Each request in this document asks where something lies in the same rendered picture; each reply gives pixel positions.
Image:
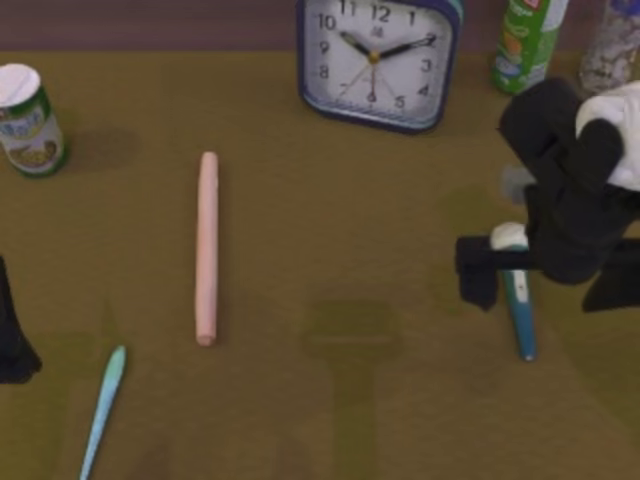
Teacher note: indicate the green white drink can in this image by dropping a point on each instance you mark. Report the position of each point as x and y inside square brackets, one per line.
[30, 135]

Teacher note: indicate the green chip canister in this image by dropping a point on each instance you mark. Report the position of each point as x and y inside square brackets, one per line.
[525, 45]

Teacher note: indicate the pink round stick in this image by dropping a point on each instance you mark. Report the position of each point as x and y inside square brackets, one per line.
[207, 250]

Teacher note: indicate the clear plastic bottle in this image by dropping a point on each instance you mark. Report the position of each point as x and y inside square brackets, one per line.
[607, 55]

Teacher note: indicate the blue square alarm clock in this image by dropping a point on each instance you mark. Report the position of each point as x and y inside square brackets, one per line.
[375, 60]

